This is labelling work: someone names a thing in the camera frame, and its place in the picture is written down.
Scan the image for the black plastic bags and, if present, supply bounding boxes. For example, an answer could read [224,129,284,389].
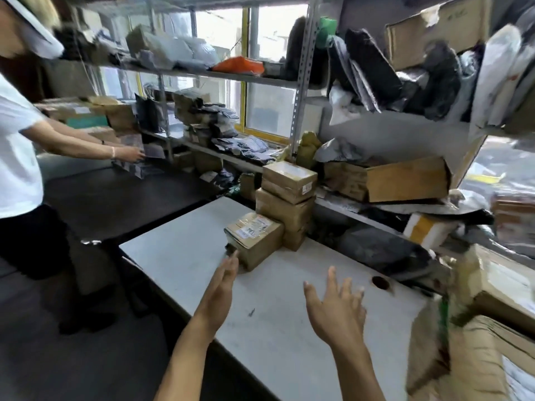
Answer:
[325,28,477,121]

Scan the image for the large yellow-taped cardboard box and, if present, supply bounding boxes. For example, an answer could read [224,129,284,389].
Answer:
[367,156,452,204]

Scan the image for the green-taped cardboard box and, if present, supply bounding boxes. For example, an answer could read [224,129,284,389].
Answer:
[434,294,454,332]

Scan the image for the black paper bags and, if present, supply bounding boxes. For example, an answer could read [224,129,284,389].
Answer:
[134,94,162,132]

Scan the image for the orange white wrapped bundle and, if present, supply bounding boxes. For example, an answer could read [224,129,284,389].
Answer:
[491,192,535,247]

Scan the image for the white foam box yellow tape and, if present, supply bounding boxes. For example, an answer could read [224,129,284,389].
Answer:
[403,212,465,251]

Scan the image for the olive yellow bag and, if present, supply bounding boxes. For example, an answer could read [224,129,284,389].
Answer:
[278,131,323,170]

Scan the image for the crumpled grey plastic bag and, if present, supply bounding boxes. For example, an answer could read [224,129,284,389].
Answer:
[313,137,364,163]

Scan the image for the small plain cardboard box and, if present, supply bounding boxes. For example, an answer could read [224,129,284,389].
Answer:
[125,25,153,55]

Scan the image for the small handwritten cardboard box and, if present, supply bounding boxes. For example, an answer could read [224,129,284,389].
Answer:
[324,161,368,202]

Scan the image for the white hanging plastic bag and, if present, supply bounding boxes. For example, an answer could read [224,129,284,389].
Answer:
[470,25,535,140]

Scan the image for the person's right hand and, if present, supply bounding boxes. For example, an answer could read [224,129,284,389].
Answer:
[303,266,368,352]

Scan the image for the person's left forearm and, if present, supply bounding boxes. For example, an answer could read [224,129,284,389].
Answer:
[154,319,218,401]

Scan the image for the pile of grey mailer bags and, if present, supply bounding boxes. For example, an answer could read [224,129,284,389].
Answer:
[173,89,239,146]

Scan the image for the dark grey plastic mailer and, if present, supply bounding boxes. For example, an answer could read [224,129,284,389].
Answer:
[334,225,435,280]

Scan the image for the yellow framed window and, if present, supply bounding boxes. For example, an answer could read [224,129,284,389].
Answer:
[192,6,310,145]

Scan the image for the taped box handwritten label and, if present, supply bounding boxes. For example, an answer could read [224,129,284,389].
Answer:
[224,212,285,272]

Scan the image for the black plastic bag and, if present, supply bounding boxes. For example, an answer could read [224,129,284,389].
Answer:
[459,208,494,226]

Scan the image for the orange plastic mailer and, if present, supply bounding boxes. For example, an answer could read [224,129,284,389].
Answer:
[212,56,265,76]

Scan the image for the light blue box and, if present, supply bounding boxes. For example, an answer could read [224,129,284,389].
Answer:
[66,114,109,129]

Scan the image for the torn open cardboard box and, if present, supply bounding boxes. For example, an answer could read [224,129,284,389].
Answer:
[384,0,492,71]

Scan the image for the dark purple bag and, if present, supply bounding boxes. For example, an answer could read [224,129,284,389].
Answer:
[284,16,331,86]

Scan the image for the person's left hand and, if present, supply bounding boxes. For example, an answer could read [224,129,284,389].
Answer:
[193,250,241,335]

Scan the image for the person's right forearm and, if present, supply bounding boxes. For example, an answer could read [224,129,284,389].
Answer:
[332,342,385,401]

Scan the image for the grey metal shelf rack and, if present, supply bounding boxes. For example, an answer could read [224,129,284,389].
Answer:
[54,58,301,174]
[288,0,535,263]

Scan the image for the pile of grey plastic mailers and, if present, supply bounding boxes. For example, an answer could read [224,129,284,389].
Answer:
[211,135,281,163]

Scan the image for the white plastic bag bundle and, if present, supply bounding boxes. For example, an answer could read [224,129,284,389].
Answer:
[142,35,220,70]

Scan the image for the pile of cardboard parcels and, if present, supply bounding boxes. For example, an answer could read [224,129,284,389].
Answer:
[35,95,139,143]

